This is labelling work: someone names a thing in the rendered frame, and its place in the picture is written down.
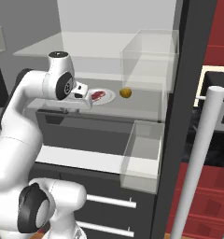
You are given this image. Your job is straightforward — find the large clear door bin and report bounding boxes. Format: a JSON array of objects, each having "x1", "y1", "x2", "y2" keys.
[{"x1": 119, "y1": 29, "x2": 180, "y2": 93}]

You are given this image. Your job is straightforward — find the red raw steak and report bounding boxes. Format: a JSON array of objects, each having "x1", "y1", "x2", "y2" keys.
[{"x1": 91, "y1": 90, "x2": 106, "y2": 103}]

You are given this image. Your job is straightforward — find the grey fridge door handle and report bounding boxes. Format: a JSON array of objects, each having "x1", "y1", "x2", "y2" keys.
[{"x1": 169, "y1": 85, "x2": 224, "y2": 239}]

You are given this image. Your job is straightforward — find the dark fridge door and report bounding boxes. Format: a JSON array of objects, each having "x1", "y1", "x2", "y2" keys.
[{"x1": 150, "y1": 0, "x2": 218, "y2": 239}]

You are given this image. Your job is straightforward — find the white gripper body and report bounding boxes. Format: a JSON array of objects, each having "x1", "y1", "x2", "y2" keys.
[{"x1": 61, "y1": 92, "x2": 94, "y2": 111}]

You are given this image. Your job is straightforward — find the grey fridge shelf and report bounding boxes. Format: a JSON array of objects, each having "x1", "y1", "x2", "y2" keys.
[{"x1": 26, "y1": 77, "x2": 168, "y2": 123}]

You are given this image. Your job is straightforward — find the white round plate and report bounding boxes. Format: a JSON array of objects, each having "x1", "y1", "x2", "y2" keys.
[{"x1": 88, "y1": 88, "x2": 117, "y2": 106}]

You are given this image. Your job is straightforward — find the open fridge body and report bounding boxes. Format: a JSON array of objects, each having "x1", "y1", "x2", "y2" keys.
[{"x1": 0, "y1": 0, "x2": 184, "y2": 239}]

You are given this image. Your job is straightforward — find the small clear door bin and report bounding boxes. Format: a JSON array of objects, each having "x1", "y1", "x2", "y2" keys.
[{"x1": 119, "y1": 120, "x2": 165, "y2": 194}]

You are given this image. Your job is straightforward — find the white drawer handle bar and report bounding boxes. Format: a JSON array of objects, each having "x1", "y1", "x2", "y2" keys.
[
  {"x1": 85, "y1": 193, "x2": 138, "y2": 209},
  {"x1": 76, "y1": 220, "x2": 135, "y2": 239}
]

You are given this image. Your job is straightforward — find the dark freezer drawer front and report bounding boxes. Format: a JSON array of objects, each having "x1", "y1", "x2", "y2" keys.
[{"x1": 29, "y1": 162, "x2": 157, "y2": 239}]

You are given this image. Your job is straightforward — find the clear glass fridge shelf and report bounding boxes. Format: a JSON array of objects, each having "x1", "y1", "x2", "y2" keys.
[{"x1": 12, "y1": 30, "x2": 140, "y2": 61}]

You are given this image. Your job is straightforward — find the yellow-brown round fruit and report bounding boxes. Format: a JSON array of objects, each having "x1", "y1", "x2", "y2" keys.
[{"x1": 119, "y1": 87, "x2": 133, "y2": 100}]

